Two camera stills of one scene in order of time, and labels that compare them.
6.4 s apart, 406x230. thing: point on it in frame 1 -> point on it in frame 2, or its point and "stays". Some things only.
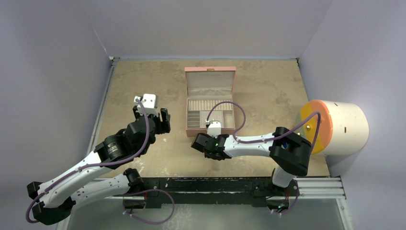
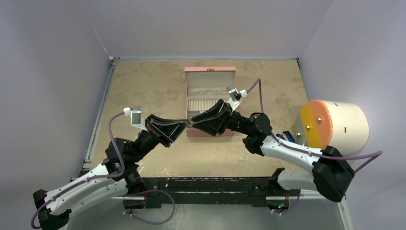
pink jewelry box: x=206 y=86 stays
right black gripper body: x=203 y=144 -> x=225 y=116
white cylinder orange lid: x=343 y=127 stays
